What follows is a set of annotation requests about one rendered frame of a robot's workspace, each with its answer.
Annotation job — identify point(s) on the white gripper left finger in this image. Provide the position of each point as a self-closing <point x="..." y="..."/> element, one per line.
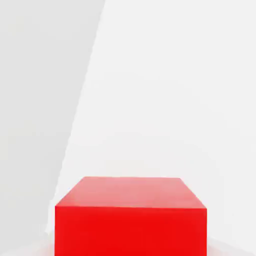
<point x="49" y="247"/>

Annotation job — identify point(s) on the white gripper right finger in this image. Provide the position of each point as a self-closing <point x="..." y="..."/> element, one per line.
<point x="217" y="250"/>

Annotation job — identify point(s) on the small red cube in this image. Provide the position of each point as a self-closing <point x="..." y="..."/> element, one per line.
<point x="131" y="230"/>

